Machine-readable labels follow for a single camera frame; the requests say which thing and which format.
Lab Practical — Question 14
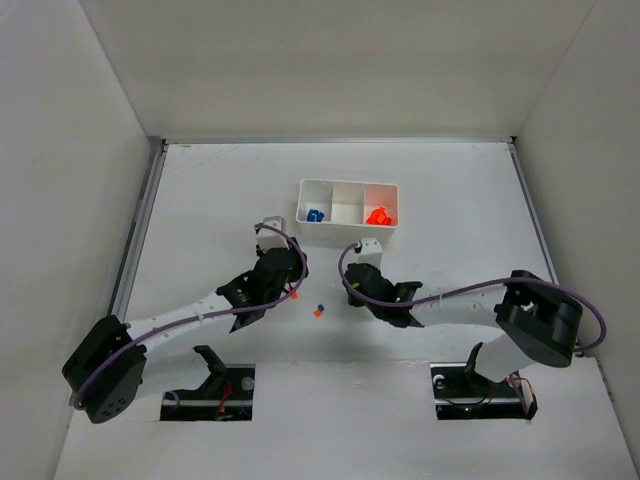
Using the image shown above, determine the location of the large blue arch lego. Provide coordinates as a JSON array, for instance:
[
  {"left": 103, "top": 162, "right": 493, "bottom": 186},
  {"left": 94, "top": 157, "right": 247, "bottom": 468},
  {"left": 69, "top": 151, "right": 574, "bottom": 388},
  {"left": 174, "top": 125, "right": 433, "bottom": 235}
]
[{"left": 306, "top": 208, "right": 325, "bottom": 223}]

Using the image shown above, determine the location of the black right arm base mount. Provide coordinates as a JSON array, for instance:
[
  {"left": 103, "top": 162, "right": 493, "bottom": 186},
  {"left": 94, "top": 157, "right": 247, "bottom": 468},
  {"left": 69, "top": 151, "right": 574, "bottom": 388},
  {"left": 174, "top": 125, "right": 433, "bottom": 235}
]
[{"left": 430, "top": 342, "right": 539, "bottom": 421}]

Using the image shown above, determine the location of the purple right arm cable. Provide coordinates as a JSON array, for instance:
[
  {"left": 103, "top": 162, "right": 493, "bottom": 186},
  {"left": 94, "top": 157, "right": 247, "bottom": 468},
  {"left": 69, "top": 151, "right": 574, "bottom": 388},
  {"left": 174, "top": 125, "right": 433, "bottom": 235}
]
[{"left": 338, "top": 242, "right": 609, "bottom": 351}]

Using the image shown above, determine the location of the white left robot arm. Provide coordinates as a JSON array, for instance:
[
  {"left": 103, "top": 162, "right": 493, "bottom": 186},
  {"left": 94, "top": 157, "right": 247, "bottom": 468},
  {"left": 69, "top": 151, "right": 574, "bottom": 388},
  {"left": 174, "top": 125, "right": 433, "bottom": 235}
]
[{"left": 62, "top": 246, "right": 308, "bottom": 424}]

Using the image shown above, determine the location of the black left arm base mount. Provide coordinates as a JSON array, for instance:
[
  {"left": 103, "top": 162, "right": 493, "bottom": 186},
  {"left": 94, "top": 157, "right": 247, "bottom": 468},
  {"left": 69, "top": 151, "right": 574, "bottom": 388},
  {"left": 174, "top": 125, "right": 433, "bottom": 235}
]
[{"left": 159, "top": 345, "right": 256, "bottom": 422}]

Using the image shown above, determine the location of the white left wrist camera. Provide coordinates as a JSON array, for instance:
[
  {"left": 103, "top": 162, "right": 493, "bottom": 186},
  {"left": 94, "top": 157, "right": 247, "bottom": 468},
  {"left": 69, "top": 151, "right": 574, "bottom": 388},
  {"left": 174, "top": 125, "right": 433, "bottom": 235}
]
[{"left": 256, "top": 216, "right": 287, "bottom": 253}]

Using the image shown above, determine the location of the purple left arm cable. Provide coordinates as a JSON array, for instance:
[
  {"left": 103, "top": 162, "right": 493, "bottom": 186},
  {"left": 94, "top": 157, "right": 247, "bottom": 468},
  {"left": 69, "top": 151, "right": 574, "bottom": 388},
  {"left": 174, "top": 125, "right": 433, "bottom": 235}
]
[{"left": 73, "top": 223, "right": 309, "bottom": 410}]

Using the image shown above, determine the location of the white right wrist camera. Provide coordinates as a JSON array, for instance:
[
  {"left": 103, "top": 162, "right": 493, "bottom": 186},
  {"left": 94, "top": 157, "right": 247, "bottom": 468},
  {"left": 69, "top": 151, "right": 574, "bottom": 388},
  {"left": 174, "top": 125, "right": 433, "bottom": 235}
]
[{"left": 354, "top": 237, "right": 383, "bottom": 269}]

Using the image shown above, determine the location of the white divided sorting tray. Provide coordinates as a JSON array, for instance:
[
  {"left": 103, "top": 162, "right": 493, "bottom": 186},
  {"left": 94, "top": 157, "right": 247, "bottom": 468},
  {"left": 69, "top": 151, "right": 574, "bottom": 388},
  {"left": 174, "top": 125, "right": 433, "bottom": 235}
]
[{"left": 295, "top": 179, "right": 400, "bottom": 245}]

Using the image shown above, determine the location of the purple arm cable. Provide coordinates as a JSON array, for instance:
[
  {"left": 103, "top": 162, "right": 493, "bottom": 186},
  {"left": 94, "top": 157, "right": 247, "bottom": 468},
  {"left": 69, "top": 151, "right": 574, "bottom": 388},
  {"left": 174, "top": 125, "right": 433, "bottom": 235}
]
[
  {"left": 338, "top": 242, "right": 609, "bottom": 351},
  {"left": 73, "top": 223, "right": 309, "bottom": 410}
]

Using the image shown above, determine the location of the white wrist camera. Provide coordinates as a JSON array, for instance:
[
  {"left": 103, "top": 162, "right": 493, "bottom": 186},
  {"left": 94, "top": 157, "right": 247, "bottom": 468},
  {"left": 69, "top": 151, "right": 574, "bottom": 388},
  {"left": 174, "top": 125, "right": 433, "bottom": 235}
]
[
  {"left": 354, "top": 237, "right": 383, "bottom": 269},
  {"left": 256, "top": 216, "right": 287, "bottom": 253}
]

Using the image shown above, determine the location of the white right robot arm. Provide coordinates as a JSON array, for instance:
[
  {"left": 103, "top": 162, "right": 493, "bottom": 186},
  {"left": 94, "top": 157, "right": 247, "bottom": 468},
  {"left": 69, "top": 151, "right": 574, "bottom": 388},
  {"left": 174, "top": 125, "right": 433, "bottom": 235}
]
[{"left": 341, "top": 263, "right": 583, "bottom": 383}]

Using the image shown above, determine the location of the orange round dish lego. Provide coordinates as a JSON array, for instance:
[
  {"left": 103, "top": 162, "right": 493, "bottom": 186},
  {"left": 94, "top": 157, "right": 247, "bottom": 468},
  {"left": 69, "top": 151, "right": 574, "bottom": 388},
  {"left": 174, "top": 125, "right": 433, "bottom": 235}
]
[{"left": 366, "top": 206, "right": 393, "bottom": 226}]

